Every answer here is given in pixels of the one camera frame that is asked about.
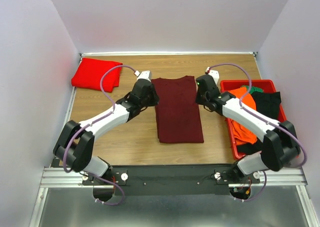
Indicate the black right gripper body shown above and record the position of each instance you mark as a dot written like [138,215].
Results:
[200,97]

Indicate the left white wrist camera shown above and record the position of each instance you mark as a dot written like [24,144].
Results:
[146,75]

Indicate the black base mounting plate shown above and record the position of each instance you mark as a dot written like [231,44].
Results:
[185,179]

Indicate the folded red t shirt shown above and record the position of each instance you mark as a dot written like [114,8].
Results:
[90,71]

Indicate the black t shirt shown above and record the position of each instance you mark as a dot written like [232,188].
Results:
[269,105]

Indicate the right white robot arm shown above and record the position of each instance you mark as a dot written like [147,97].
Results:
[279,140]

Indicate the aluminium frame rail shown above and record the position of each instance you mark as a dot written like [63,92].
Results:
[284,177]

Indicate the maroon t shirt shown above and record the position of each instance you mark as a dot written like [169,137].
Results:
[177,114]

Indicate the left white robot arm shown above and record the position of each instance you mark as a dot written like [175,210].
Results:
[75,144]

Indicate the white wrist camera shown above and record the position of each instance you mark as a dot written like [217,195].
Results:
[146,75]
[213,73]

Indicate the orange t shirt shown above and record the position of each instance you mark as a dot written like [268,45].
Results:
[241,134]

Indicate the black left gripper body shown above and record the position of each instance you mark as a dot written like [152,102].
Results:
[153,97]

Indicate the green t shirt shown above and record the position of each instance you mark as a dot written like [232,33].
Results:
[253,89]

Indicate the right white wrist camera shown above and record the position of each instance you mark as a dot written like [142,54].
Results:
[213,73]

